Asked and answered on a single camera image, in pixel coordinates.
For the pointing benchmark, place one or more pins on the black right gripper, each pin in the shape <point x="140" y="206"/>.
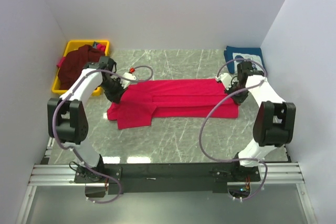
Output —
<point x="239" y="100"/>

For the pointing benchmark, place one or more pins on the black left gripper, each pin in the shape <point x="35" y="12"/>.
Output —
<point x="116" y="97"/>

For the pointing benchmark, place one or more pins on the bright red t-shirt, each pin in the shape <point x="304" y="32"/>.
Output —
<point x="187" y="98"/>

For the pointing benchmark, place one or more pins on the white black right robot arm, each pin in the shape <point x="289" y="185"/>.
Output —
<point x="275" y="120"/>

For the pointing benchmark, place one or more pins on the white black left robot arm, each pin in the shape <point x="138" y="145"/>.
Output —
<point x="67" y="120"/>

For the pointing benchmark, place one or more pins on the folded blue printed t-shirt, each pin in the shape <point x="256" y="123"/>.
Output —
<point x="230" y="53"/>

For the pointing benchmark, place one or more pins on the dark maroon t-shirt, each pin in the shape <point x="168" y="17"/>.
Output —
<point x="74" y="62"/>

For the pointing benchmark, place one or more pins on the pink garment in bin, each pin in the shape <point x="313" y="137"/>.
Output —
<point x="60" y="62"/>

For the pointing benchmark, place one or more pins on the yellow plastic bin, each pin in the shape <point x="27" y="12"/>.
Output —
<point x="103" y="45"/>

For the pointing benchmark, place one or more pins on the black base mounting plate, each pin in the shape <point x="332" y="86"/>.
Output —
<point x="161" y="186"/>

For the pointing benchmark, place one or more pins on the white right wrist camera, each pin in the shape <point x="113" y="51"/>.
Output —
<point x="225" y="79"/>

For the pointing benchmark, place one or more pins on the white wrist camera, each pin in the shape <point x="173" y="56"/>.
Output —
<point x="126" y="79"/>
<point x="225" y="79"/>

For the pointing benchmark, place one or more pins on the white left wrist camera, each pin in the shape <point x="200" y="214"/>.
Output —
<point x="126" y="79"/>

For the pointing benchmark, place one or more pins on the aluminium frame rail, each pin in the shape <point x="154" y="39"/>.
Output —
<point x="62" y="175"/>

